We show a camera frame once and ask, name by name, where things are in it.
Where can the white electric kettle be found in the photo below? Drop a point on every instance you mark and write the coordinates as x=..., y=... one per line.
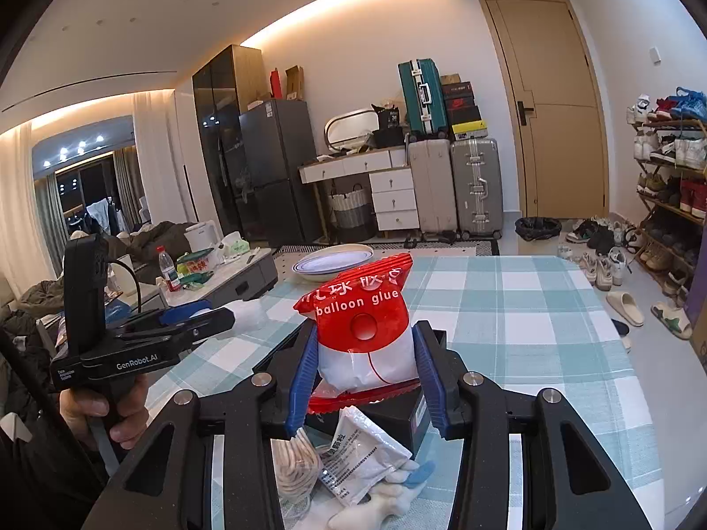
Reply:
x=202, y=236

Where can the grey coffee table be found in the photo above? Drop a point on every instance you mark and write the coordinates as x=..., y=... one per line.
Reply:
x=248, y=277

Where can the white drawer desk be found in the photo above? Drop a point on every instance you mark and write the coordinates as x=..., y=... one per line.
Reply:
x=390, y=180

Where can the stack of shoe boxes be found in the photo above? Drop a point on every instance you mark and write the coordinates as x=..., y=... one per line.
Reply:
x=463, y=114

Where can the woven laundry basket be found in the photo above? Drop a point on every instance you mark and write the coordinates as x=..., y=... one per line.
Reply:
x=353, y=214

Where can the beige slipper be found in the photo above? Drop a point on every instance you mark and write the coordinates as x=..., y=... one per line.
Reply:
x=624, y=304

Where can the black trash bag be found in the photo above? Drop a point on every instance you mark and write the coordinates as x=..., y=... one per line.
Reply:
x=537, y=228

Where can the silver suitcase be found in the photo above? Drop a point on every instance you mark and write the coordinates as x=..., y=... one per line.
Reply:
x=478, y=185

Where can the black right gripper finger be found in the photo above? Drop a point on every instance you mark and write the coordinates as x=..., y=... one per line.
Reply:
x=193, y=331

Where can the tall dark glass cabinet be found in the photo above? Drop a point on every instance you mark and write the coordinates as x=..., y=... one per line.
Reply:
x=223, y=89

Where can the green camo slipper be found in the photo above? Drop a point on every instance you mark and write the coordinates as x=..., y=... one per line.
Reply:
x=674, y=319

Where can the plastic water bottle red label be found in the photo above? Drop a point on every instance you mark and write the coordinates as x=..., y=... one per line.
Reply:
x=168, y=269

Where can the white oval plate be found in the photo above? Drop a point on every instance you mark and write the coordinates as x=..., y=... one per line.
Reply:
x=327, y=263

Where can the bag of striped rope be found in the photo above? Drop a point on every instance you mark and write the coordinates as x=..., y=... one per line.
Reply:
x=297, y=467

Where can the teal suitcase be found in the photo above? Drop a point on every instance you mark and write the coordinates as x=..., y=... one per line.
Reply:
x=425, y=104

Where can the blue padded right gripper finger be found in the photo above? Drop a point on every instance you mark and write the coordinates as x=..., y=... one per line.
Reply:
x=176, y=314

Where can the oval mirror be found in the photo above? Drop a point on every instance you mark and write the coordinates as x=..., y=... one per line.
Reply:
x=352, y=131

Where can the beige suitcase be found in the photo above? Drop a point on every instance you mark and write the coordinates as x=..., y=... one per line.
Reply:
x=430, y=163

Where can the tan wooden door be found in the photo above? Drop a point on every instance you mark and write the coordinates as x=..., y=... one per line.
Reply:
x=555, y=107

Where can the wooden shoe rack with shoes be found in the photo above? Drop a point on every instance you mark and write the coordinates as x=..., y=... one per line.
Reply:
x=670, y=150

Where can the white plush toy blue ear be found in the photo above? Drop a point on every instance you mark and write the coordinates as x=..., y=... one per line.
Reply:
x=392, y=497

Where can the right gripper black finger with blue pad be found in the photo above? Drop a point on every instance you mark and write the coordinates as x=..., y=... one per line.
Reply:
x=568, y=480
x=165, y=481

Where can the black refrigerator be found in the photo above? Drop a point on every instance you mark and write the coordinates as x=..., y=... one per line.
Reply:
x=278, y=140

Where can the red white balloon glue bag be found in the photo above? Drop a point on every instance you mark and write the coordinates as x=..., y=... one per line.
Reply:
x=364, y=334

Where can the white cotton pad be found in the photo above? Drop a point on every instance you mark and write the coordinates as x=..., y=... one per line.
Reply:
x=250, y=316

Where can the white medicine granule packet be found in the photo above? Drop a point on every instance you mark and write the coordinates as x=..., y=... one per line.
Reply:
x=360, y=455

